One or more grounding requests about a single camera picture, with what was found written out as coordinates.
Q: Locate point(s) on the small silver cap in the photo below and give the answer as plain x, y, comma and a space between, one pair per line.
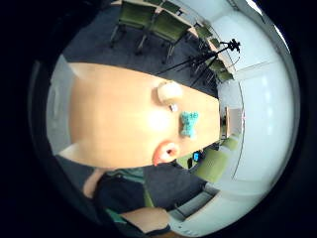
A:
173, 107

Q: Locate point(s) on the cream white bowl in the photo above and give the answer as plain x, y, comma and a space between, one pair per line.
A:
169, 91

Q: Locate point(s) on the pink orange bowl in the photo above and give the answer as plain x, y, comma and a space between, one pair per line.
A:
165, 153

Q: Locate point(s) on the small blue object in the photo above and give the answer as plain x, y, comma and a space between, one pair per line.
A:
197, 156

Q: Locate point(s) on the green chair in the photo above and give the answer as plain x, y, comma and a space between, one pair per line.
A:
213, 164

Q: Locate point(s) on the black tripod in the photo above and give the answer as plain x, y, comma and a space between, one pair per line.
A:
198, 60

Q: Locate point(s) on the wooden lectern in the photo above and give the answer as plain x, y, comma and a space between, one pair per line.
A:
233, 121

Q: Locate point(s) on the row of green chairs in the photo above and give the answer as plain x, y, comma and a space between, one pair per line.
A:
168, 28

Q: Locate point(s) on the black camera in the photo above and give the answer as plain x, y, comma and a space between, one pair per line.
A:
234, 44

